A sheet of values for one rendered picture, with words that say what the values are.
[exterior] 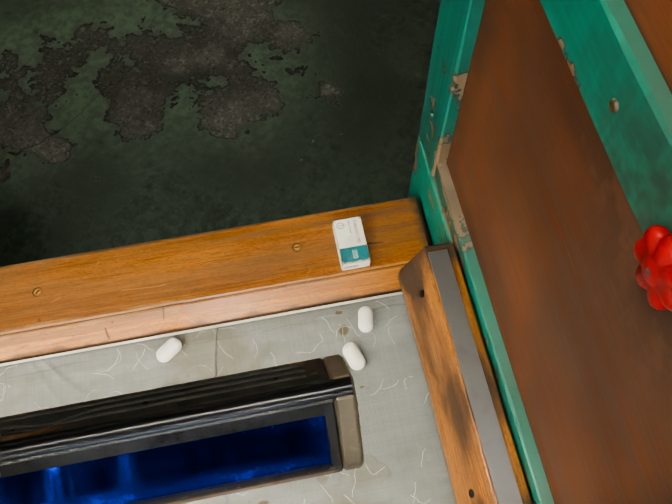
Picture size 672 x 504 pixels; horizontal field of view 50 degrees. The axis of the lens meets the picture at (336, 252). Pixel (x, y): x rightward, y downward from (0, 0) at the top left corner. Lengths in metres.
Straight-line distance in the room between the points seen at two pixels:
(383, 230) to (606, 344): 0.44
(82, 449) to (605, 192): 0.36
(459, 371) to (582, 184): 0.29
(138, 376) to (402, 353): 0.31
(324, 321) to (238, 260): 0.13
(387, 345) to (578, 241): 0.39
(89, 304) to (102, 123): 1.18
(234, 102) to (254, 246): 1.14
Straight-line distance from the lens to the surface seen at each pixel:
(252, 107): 2.00
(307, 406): 0.47
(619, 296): 0.50
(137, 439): 0.48
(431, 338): 0.78
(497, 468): 0.73
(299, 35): 2.15
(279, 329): 0.88
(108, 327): 0.90
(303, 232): 0.91
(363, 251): 0.87
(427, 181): 0.88
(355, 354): 0.85
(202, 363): 0.88
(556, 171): 0.55
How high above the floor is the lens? 1.56
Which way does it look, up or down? 63 degrees down
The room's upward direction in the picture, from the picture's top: straight up
